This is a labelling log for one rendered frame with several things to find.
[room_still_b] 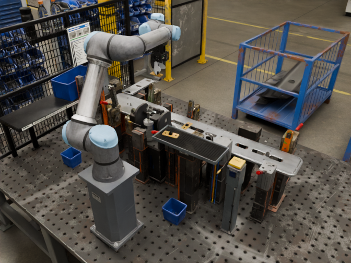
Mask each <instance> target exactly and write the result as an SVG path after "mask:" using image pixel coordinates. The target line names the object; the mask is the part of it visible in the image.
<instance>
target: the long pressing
mask: <svg viewBox="0 0 351 263"><path fill-rule="evenodd" d="M116 96H117V99H118V103H119V104H120V105H121V107H120V113H122V114H125V115H129V114H131V109H132V108H137V107H138V106H139V105H141V104H142V103H147V104H148V105H151V106H152V107H153V106H154V107H155V108H159V109H161V110H164V111H169V110H167V109H166V108H165V107H163V106H160V105H157V104H154V103H151V102H148V101H145V100H142V99H139V98H137V97H134V96H131V95H128V94H125V93H118V94H117V95H116ZM127 103H128V104H127ZM130 103H131V105H130ZM171 120H175V121H177V122H180V123H183V124H186V123H187V122H190V123H193V124H192V125H191V126H192V127H194V128H197V129H200V130H203V131H204V132H203V134H204V138H205V139H206V136H207V135H206V134H205V133H210V134H213V135H216V137H213V139H214V141H215V140H216V139H217V138H218V137H219V136H224V137H227V138H230V139H232V140H233V142H232V150H231V155H233V156H236V157H239V158H241V159H244V160H246V161H249V162H252V163H254V164H257V165H259V166H261V165H262V164H263V162H264V161H268V162H272V163H274V164H277V169H276V172H277V173H280V174H282V175H285V176H289V177H293V176H296V174H297V173H298V171H299V169H300V168H301V166H302V164H303V160H302V158H300V157H298V156H295V155H293V154H290V153H286V152H284V151H281V150H278V149H275V148H272V147H269V146H267V145H264V144H261V143H258V142H256V141H253V140H250V139H247V138H244V137H241V136H238V135H235V134H232V133H230V132H227V131H224V130H221V129H219V128H216V127H213V126H210V125H207V124H204V123H201V122H198V121H195V120H193V119H190V118H187V117H185V116H182V115H179V114H176V113H173V112H171ZM171 123H172V126H173V127H176V128H178V129H181V130H184V131H186V132H189V133H193V132H194V131H195V130H192V129H189V128H188V129H183V128H181V127H182V126H181V125H179V124H176V123H173V122H171ZM236 144H241V145H243V146H246V147H248V148H247V149H243V148H241V147H238V146H236ZM253 149H254V150H257V151H260V152H263V153H265V154H266V152H269V153H270V156H274V157H276V158H279V159H282V160H283V161H282V162H279V161H276V160H273V159H270V158H269V157H270V156H269V157H267V156H265V155H263V156H262V155H260V154H257V153H255V152H252V150H253Z"/></svg>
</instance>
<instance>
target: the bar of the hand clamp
mask: <svg viewBox="0 0 351 263"><path fill-rule="evenodd" d="M115 87H117V85H116V84H115V83H113V85H112V86H111V85H108V90H109V93H110V96H111V100H112V104H115V105H116V107H117V105H118V104H119V103H118V99H117V96H116V91H115Z"/></svg>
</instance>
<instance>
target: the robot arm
mask: <svg viewBox="0 0 351 263"><path fill-rule="evenodd" d="M138 31H139V34H140V36H138V35H133V36H124V35H118V34H111V33H105V32H102V31H94V32H92V33H90V34H88V35H87V37H86V38H85V41H84V51H85V53H86V54H87V57H86V59H87V61H88V67H87V71H86V75H85V80H84V84H83V88H82V91H81V95H80V99H79V103H78V107H77V111H76V114H75V115H74V116H72V118H71V120H70V121H67V122H66V124H65V125H64V126H63V129H62V137H63V140H64V142H65V143H66V144H67V145H70V146H71V147H73V148H77V149H80V150H83V151H86V152H89V153H92V154H93V159H94V162H93V167H92V175H93V177H94V179H95V180H97V181H99V182H102V183H110V182H114V181H117V180H119V179H120V178H121V177H122V176H123V175H124V173H125V166H124V164H123V162H122V160H121V158H120V155H119V146H118V137H117V134H116V131H115V130H114V129H113V128H112V127H111V126H108V125H97V122H96V120H95V116H96V111H97V107H98V103H99V99H100V95H101V91H102V87H103V83H104V79H105V76H106V72H107V68H108V67H110V66H111V65H112V62H113V61H116V62H124V61H129V60H132V59H135V58H138V57H140V56H142V55H143V54H147V53H149V52H150V51H152V53H151V59H150V63H151V67H152V68H153V71H154V73H155V74H156V75H157V72H158V73H160V71H161V69H165V68H166V67H165V65H164V64H163V63H162V61H167V60H168V59H169V51H165V45H167V41H169V40H172V41H177V40H179V38H180V35H181V30H180V28H179V27H178V26H174V25H173V26H172V25H165V24H164V15H163V14H161V13H154V14H151V20H150V21H148V22H146V23H143V24H142V25H141V26H140V27H139V30H138Z"/></svg>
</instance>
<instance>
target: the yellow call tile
mask: <svg viewBox="0 0 351 263"><path fill-rule="evenodd" d="M228 164H229V165H231V166H233V167H236V168H238V169H241V168H242V166H243V165H244V164H245V160H243V159H240V158H237V157H233V158H232V159H231V160H230V162H229V163H228Z"/></svg>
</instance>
